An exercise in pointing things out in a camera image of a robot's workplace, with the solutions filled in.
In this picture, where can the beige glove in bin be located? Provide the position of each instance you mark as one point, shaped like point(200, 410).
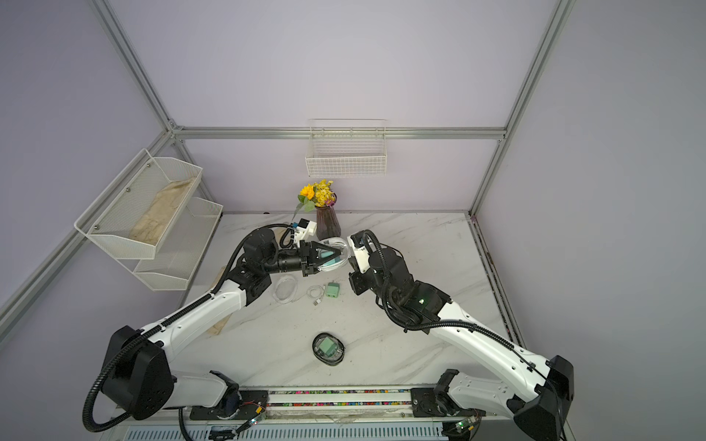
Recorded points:
point(152, 225)

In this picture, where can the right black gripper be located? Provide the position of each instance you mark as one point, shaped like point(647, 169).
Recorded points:
point(361, 281)

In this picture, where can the white mesh shelf bin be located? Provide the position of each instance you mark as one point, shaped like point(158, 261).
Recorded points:
point(177, 260)
point(110, 218)

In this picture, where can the yellow flower bouquet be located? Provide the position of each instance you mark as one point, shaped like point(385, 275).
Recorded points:
point(319, 195)

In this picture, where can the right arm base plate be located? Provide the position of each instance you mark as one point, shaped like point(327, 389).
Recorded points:
point(426, 404)

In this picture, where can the dark glass flower vase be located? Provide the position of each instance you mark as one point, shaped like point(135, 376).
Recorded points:
point(327, 222)

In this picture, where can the beige leather glove on table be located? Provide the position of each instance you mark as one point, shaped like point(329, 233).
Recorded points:
point(217, 328)

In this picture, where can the aluminium front rail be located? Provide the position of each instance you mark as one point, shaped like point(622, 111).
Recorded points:
point(346, 413)

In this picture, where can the upper white mesh shelf bin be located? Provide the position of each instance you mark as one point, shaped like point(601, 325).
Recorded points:
point(110, 218)

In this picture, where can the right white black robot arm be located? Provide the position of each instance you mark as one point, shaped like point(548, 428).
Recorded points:
point(534, 391)

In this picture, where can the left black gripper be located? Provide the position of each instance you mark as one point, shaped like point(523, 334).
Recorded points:
point(312, 267)

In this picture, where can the green charger plug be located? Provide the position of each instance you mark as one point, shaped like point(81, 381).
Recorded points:
point(328, 346)
point(332, 290)

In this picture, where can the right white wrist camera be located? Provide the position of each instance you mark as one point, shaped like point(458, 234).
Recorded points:
point(359, 252)

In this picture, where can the white wire wall basket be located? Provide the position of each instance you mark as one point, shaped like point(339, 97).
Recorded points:
point(346, 148)

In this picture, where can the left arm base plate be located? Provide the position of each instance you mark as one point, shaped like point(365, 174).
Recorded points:
point(248, 405)

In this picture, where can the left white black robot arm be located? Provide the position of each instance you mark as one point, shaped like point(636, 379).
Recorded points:
point(136, 380)

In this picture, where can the lower white mesh shelf bin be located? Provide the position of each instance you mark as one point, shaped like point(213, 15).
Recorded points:
point(177, 260)

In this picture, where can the teal charger plug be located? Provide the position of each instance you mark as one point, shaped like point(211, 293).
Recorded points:
point(331, 265)

